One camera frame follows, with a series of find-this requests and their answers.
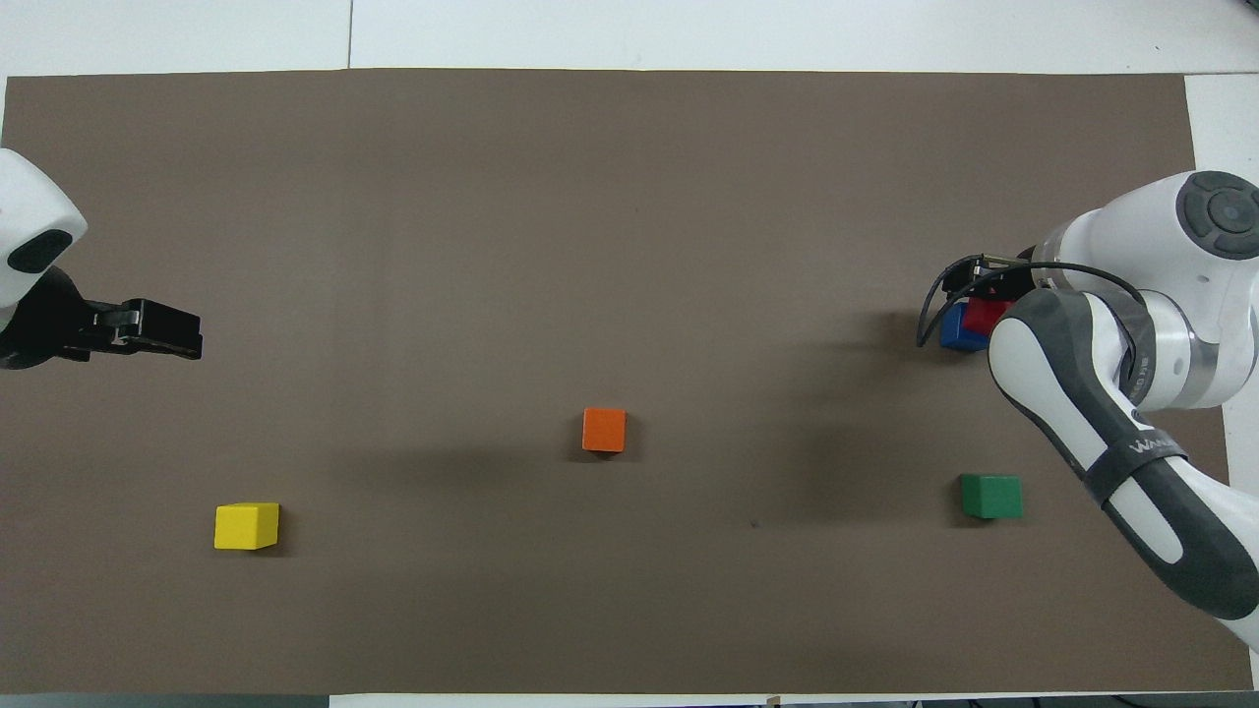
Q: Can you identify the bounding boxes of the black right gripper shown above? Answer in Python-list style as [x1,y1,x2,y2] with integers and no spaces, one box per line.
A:
[941,253,1040,302]

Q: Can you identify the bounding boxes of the yellow wooden block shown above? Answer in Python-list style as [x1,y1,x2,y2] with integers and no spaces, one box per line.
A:
[213,502,281,552]

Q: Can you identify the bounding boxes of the green wooden block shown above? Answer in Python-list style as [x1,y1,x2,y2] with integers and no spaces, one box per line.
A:
[960,473,1024,520]

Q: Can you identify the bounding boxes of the brown table mat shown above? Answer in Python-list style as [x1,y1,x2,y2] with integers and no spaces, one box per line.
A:
[0,67,1255,696]

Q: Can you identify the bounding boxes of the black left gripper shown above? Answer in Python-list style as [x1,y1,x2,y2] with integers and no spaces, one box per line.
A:
[0,265,205,372]

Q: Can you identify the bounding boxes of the red wooden block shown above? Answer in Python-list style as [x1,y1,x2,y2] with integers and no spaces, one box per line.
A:
[961,297,1016,336]

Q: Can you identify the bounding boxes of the blue wooden block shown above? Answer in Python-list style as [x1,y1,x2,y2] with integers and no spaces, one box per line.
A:
[938,302,991,353]

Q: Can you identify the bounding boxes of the orange wooden block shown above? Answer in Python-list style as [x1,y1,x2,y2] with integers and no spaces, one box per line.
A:
[581,407,628,454]

